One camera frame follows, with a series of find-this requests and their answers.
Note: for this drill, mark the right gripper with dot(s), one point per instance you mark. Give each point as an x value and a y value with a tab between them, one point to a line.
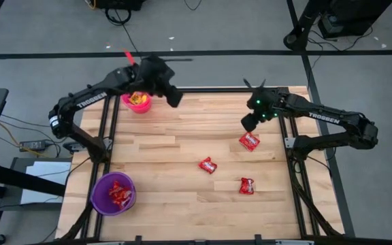
264	103

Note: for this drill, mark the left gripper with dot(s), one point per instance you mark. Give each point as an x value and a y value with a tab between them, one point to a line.
155	76

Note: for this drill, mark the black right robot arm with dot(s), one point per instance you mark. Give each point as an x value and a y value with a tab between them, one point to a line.
323	117

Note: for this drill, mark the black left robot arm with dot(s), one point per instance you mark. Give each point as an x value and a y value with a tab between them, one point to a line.
90	99

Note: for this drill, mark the pink halloween bucket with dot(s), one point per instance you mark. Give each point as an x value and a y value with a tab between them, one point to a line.
141	109

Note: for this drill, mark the purple halloween bucket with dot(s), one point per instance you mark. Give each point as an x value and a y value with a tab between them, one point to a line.
100	204

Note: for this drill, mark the red zip tie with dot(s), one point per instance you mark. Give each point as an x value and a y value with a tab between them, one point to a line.
129	57

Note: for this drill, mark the black stand pole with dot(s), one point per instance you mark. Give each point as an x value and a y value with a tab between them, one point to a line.
293	39

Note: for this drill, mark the black equipment box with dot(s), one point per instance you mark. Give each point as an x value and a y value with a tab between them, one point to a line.
119	3

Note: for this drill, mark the grey floor plate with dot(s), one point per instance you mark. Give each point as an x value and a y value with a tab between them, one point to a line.
51	170

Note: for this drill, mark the black equipment case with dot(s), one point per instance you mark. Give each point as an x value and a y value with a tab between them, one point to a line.
352	17

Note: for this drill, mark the black power adapter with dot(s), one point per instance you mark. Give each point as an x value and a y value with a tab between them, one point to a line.
32	145

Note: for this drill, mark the black desk beam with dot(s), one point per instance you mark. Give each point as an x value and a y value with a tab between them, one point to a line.
19	178

